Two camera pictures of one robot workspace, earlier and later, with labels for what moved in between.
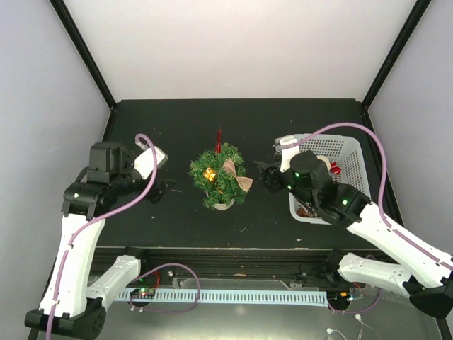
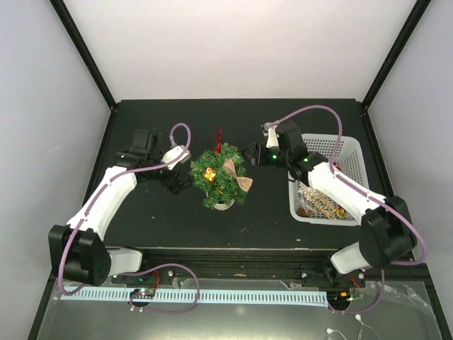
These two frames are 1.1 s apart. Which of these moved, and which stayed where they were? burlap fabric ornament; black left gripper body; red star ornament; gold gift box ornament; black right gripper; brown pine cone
Moved: black right gripper; black left gripper body
Stayed: gold gift box ornament; burlap fabric ornament; brown pine cone; red star ornament
